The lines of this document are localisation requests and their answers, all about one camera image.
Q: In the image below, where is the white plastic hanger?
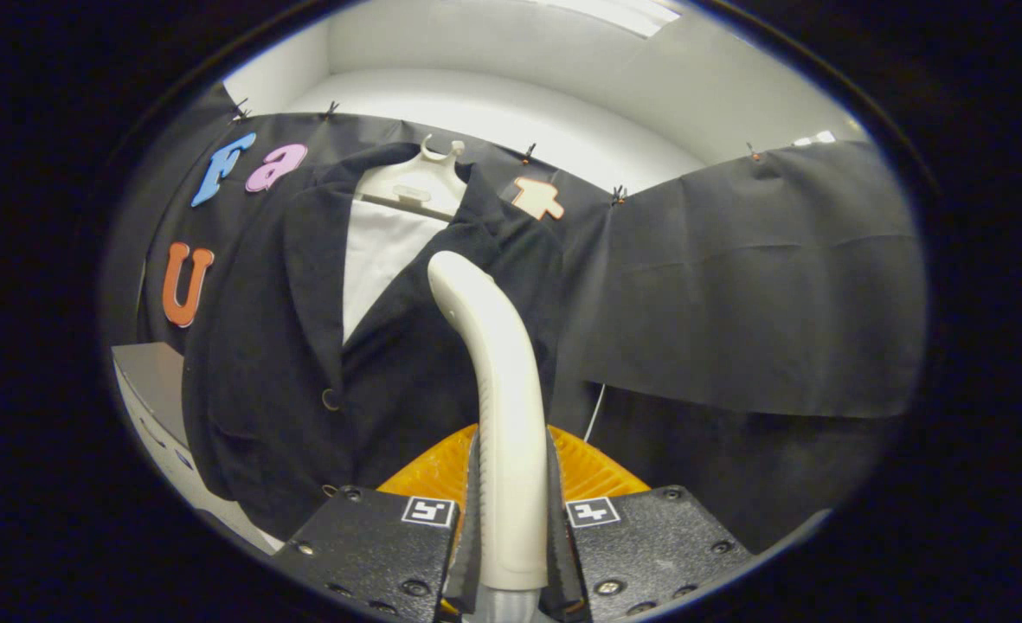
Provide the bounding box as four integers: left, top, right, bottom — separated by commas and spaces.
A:
357, 134, 468, 222

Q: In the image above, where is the white garment steamer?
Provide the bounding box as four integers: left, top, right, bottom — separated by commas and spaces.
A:
427, 251, 550, 592

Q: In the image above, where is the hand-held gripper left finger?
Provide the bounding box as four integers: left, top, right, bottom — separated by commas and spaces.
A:
273, 424, 482, 623

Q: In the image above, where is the thin white cable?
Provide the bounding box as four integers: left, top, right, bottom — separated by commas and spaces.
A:
582, 383, 607, 444

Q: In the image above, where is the ceiling light panel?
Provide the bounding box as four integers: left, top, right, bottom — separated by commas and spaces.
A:
528, 0, 680, 37

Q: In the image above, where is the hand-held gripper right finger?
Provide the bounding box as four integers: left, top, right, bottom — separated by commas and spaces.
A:
548, 424, 754, 622

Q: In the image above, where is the white padded garment form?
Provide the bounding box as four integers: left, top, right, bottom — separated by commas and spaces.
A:
342, 199, 451, 345

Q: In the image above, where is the black blazer jacket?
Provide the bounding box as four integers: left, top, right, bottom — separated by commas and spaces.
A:
182, 143, 568, 542

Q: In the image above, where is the grey cabinet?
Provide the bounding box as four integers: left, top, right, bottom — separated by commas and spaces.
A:
111, 342, 286, 555

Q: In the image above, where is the black backdrop cloth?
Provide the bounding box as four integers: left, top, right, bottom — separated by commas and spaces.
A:
100, 82, 927, 555

